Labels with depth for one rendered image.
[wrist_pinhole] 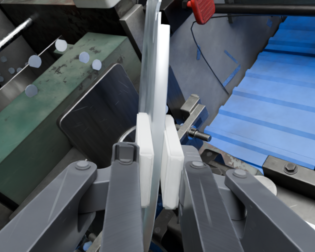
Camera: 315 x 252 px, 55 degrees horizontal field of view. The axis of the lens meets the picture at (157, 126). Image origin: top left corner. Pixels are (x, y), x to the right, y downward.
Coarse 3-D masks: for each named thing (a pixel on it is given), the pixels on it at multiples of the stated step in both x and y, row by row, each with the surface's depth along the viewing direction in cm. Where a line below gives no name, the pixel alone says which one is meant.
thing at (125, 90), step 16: (112, 64) 48; (96, 80) 46; (112, 80) 48; (128, 80) 50; (80, 96) 45; (96, 96) 46; (112, 96) 49; (128, 96) 51; (64, 112) 44; (80, 112) 45; (96, 112) 47; (112, 112) 50; (128, 112) 52; (64, 128) 44; (80, 128) 46; (96, 128) 48; (112, 128) 51; (128, 128) 53; (80, 144) 47; (96, 144) 49; (112, 144) 52; (96, 160) 50
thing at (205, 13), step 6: (192, 0) 61; (198, 0) 61; (204, 0) 63; (210, 0) 64; (192, 6) 62; (198, 6) 62; (204, 6) 63; (210, 6) 65; (198, 12) 62; (204, 12) 64; (210, 12) 65; (198, 18) 63; (204, 18) 64
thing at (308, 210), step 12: (216, 168) 49; (228, 168) 53; (264, 180) 48; (276, 192) 46; (288, 192) 46; (288, 204) 45; (300, 204) 44; (312, 204) 44; (300, 216) 43; (312, 216) 43; (168, 228) 50; (180, 228) 49; (180, 240) 51
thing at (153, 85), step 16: (160, 0) 18; (160, 16) 18; (144, 32) 38; (160, 32) 18; (144, 48) 34; (160, 48) 17; (144, 64) 35; (160, 64) 17; (144, 80) 37; (160, 80) 17; (144, 96) 37; (160, 96) 17; (144, 112) 37; (160, 112) 17; (160, 128) 17; (160, 144) 18; (160, 160) 18; (144, 208) 19; (144, 224) 20; (144, 240) 21
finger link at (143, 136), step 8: (136, 120) 21; (144, 120) 19; (136, 128) 19; (144, 128) 17; (136, 136) 18; (144, 136) 16; (144, 144) 15; (144, 152) 14; (152, 152) 14; (144, 160) 14; (152, 160) 14; (144, 168) 14; (144, 176) 14; (144, 184) 15; (144, 192) 15; (144, 200) 15
